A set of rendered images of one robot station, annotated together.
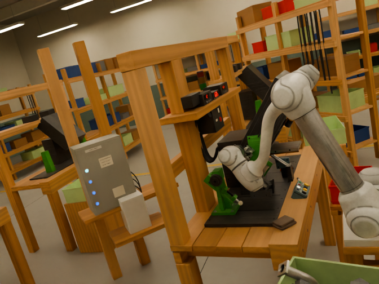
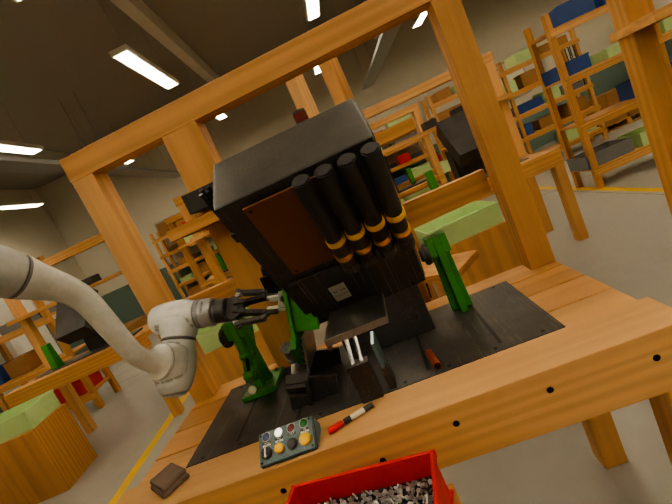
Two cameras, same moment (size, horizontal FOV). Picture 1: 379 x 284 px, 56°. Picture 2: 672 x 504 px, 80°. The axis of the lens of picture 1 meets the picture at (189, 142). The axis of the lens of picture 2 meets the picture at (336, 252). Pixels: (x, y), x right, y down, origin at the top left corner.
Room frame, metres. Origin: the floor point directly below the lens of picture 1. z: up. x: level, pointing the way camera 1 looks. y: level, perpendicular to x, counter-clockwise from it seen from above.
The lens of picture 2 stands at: (1.98, -1.56, 1.46)
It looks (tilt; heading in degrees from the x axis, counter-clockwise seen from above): 9 degrees down; 71
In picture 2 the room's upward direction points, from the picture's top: 25 degrees counter-clockwise
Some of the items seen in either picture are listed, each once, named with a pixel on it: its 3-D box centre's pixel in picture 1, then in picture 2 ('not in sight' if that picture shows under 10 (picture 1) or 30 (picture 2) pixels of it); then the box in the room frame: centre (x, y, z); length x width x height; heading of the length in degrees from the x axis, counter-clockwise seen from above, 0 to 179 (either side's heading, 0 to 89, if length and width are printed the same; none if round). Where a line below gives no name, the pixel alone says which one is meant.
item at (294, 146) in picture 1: (270, 149); (357, 306); (2.33, -0.53, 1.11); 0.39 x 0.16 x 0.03; 63
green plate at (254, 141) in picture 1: (259, 149); (302, 305); (2.21, -0.43, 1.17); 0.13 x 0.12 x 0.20; 153
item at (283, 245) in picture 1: (303, 191); (374, 442); (2.18, -0.65, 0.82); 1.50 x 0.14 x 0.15; 153
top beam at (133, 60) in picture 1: (187, 49); (248, 82); (2.44, -0.14, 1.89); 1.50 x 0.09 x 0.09; 153
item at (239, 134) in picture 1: (240, 157); (370, 291); (2.47, -0.33, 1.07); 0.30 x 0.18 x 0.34; 153
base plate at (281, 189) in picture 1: (260, 185); (363, 367); (2.31, -0.40, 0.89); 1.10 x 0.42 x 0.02; 153
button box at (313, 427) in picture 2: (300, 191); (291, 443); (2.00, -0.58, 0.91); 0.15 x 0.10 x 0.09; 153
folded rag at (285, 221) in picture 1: (283, 222); (168, 479); (1.68, -0.38, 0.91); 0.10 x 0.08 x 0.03; 113
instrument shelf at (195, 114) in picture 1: (205, 103); (291, 181); (2.43, -0.17, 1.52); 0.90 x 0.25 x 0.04; 153
